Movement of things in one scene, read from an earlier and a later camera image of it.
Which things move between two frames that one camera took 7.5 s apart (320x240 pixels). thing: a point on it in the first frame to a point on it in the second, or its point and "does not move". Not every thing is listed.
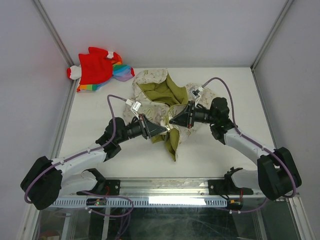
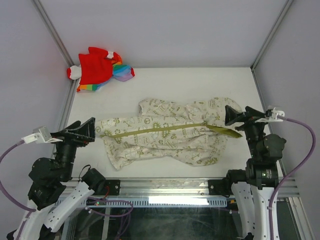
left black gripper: x=149 y=129 to x=82 y=134
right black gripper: x=184 y=117 to x=231 y=115
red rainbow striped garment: x=98 y=67 does not move
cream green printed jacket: x=155 y=95 to x=190 y=133
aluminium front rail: x=160 y=187 does not move
